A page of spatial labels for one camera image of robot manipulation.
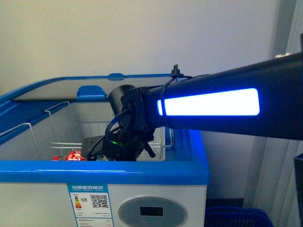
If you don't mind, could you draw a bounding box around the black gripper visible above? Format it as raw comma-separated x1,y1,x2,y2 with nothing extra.
102,88,156,161

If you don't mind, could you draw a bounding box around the red drink can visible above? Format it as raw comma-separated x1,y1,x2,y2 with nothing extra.
52,150,86,161

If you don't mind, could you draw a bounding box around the blue sliding freezer lid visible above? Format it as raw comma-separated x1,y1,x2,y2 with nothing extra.
8,73,171,101

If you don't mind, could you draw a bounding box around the energy label sticker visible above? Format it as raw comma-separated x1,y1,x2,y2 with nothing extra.
67,184,114,227

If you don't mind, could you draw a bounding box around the white chest freezer blue trim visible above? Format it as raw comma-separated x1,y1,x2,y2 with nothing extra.
0,85,210,227

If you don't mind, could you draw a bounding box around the blue plastic crate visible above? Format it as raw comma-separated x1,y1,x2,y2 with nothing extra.
204,206,274,227

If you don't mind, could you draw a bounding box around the white curtain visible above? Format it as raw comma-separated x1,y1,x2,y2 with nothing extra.
244,0,303,227

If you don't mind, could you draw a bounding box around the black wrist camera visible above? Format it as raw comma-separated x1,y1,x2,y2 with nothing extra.
108,85,135,116

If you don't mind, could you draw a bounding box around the white wire basket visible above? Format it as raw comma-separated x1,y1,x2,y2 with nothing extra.
0,101,176,161

